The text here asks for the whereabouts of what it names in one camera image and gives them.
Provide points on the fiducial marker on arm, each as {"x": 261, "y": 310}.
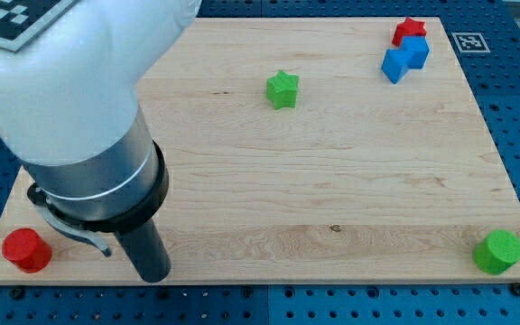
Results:
{"x": 21, "y": 21}

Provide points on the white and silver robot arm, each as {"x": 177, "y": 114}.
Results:
{"x": 68, "y": 104}

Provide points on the wooden board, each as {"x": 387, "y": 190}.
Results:
{"x": 363, "y": 182}

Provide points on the green star block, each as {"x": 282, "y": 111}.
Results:
{"x": 282, "y": 90}

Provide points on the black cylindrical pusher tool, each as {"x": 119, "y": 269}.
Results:
{"x": 145, "y": 249}

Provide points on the blue zigzag block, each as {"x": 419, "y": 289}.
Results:
{"x": 411, "y": 55}

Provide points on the red star block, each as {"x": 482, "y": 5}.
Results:
{"x": 409, "y": 27}

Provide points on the grey clamp lever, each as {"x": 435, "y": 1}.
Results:
{"x": 38, "y": 198}

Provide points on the fiducial marker on table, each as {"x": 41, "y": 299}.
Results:
{"x": 470, "y": 42}

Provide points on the red cylinder block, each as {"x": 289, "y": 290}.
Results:
{"x": 25, "y": 249}

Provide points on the green cylinder block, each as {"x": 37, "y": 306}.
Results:
{"x": 497, "y": 252}

